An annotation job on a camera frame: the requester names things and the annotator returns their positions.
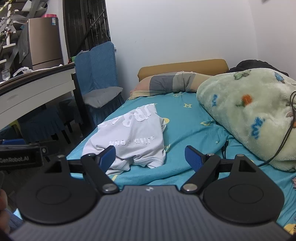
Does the white t-shirt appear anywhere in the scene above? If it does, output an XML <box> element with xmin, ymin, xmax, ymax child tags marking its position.
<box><xmin>82</xmin><ymin>103</ymin><xmax>167</xmax><ymax>175</ymax></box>

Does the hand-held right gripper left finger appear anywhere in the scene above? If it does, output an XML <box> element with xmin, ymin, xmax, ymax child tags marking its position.
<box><xmin>35</xmin><ymin>146</ymin><xmax>119</xmax><ymax>194</ymax></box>

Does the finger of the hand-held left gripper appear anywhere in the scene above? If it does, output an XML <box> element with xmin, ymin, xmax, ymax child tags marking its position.
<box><xmin>0</xmin><ymin>138</ymin><xmax>26</xmax><ymax>145</ymax></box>

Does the tan headboard cushion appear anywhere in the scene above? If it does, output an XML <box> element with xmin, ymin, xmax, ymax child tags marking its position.
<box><xmin>138</xmin><ymin>59</ymin><xmax>229</xmax><ymax>82</ymax></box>

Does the chair with blue cover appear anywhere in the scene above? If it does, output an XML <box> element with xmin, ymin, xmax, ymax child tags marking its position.
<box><xmin>74</xmin><ymin>41</ymin><xmax>125</xmax><ymax>127</ymax></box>

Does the grey hanging cloth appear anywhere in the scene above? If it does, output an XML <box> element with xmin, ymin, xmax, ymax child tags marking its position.
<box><xmin>17</xmin><ymin>25</ymin><xmax>31</xmax><ymax>63</ymax></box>

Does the plaid pillow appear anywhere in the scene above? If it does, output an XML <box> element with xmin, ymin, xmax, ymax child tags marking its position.
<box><xmin>129</xmin><ymin>71</ymin><xmax>216</xmax><ymax>100</ymax></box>

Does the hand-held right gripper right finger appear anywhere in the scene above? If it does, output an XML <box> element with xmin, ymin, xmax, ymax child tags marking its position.
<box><xmin>181</xmin><ymin>146</ymin><xmax>264</xmax><ymax>194</ymax></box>

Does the bed with teal sheet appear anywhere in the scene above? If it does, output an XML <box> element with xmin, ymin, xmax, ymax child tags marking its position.
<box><xmin>66</xmin><ymin>91</ymin><xmax>296</xmax><ymax>234</ymax></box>

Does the green printed fleece blanket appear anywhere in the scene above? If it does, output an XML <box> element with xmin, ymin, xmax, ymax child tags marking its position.
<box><xmin>196</xmin><ymin>68</ymin><xmax>296</xmax><ymax>172</ymax></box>

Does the grey seat cushion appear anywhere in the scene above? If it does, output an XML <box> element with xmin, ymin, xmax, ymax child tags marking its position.
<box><xmin>83</xmin><ymin>86</ymin><xmax>124</xmax><ymax>108</ymax></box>

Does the white table with black legs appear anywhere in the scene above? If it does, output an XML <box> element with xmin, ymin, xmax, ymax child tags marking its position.
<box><xmin>0</xmin><ymin>62</ymin><xmax>96</xmax><ymax>144</ymax></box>

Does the dark window grille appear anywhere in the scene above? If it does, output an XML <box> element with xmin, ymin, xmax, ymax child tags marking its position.
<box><xmin>63</xmin><ymin>0</ymin><xmax>112</xmax><ymax>62</ymax></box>

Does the thin black cable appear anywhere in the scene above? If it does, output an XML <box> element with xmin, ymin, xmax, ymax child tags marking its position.
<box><xmin>258</xmin><ymin>91</ymin><xmax>296</xmax><ymax>167</ymax></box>

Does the yellow stool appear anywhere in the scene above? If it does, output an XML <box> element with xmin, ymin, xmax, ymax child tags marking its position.
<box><xmin>10</xmin><ymin>119</ymin><xmax>22</xmax><ymax>131</ymax></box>

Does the white plastic bag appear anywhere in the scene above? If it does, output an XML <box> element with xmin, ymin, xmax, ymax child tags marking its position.
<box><xmin>12</xmin><ymin>66</ymin><xmax>33</xmax><ymax>77</ymax></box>

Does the brown cardboard box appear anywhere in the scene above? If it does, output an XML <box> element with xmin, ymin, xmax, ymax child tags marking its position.
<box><xmin>27</xmin><ymin>17</ymin><xmax>64</xmax><ymax>70</ymax></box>

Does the white shelf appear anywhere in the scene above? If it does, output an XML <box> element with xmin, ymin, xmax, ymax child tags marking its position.
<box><xmin>0</xmin><ymin>0</ymin><xmax>29</xmax><ymax>70</ymax></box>

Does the dark cloth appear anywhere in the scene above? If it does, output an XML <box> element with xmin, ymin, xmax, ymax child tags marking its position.
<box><xmin>228</xmin><ymin>60</ymin><xmax>290</xmax><ymax>76</ymax></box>

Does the stool with blue cover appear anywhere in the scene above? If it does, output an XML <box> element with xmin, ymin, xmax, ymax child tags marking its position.
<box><xmin>20</xmin><ymin>105</ymin><xmax>73</xmax><ymax>145</ymax></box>

